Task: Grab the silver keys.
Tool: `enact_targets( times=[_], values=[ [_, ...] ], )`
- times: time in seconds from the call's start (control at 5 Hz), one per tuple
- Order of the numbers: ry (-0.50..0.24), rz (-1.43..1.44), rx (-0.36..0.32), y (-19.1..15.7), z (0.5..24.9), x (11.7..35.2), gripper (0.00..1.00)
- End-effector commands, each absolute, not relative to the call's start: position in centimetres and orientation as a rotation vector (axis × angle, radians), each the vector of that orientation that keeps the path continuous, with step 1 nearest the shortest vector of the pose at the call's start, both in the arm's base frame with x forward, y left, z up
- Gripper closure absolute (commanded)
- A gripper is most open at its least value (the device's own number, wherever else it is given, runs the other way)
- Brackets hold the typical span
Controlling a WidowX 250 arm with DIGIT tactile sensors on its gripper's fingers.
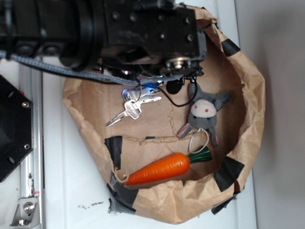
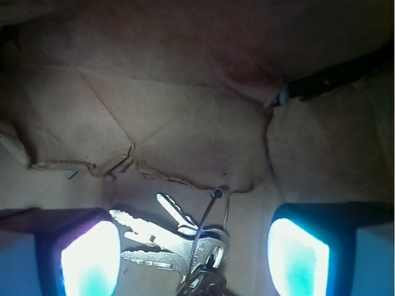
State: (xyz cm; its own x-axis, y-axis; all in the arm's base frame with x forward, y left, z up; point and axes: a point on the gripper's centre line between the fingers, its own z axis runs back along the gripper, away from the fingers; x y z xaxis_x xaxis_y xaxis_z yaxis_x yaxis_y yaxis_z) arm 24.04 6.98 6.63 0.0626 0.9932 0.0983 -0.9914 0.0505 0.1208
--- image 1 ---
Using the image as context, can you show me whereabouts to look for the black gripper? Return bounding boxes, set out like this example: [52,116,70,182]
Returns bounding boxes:
[95,0,207,79]

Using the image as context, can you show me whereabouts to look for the silver key bunch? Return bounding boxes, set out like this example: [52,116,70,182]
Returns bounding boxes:
[106,87,161,127]

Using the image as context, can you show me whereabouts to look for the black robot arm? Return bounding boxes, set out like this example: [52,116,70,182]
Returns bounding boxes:
[0,0,207,76]

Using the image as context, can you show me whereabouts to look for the brown paper bag tray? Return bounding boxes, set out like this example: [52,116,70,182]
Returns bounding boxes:
[63,8,265,224]

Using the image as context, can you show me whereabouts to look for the orange plastic carrot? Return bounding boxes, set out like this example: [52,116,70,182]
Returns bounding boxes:
[125,147,212,185]

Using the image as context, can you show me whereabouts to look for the grey plush bunny keychain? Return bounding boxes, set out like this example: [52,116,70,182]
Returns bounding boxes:
[178,83,232,146]

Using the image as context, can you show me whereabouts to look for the grey braided cable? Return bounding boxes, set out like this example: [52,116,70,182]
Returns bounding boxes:
[0,50,184,87]

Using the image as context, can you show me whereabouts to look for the black octagonal mount plate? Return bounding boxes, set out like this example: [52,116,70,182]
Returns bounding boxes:
[0,76,33,182]

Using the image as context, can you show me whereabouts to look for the aluminium extrusion rail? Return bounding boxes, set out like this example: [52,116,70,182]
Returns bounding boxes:
[9,65,46,229]

